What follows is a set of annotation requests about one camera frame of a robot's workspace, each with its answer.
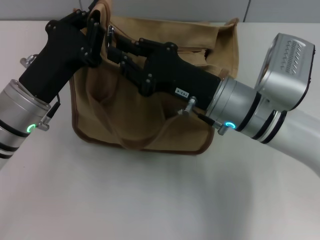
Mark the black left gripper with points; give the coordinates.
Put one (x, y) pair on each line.
(60, 52)

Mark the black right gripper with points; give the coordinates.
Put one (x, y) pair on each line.
(175, 72)

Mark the metal zipper pull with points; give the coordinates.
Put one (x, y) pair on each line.
(110, 33)

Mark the khaki canvas food bag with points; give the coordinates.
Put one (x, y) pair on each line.
(125, 120)

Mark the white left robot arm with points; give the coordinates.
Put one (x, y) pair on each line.
(17, 112)

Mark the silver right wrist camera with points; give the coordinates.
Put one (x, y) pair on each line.
(285, 72)

